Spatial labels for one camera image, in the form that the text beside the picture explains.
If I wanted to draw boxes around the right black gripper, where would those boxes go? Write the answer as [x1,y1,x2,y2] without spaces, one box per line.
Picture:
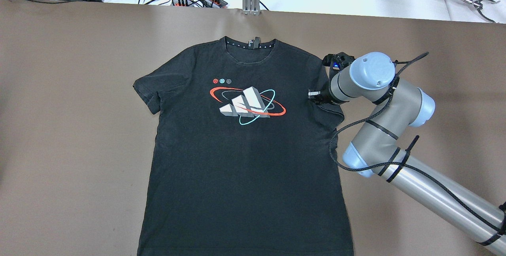
[308,87,335,105]

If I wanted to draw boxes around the black graphic t-shirt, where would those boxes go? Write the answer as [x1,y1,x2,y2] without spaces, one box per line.
[133,37,354,256]

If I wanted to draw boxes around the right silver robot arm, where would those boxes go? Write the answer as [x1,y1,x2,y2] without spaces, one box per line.
[308,52,506,256]

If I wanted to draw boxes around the red power strip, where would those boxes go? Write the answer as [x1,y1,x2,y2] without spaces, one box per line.
[168,0,228,8]

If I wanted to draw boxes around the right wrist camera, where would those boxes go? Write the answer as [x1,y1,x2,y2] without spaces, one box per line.
[322,52,355,79]

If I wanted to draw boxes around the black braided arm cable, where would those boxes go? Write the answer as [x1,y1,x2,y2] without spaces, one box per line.
[329,52,506,235]

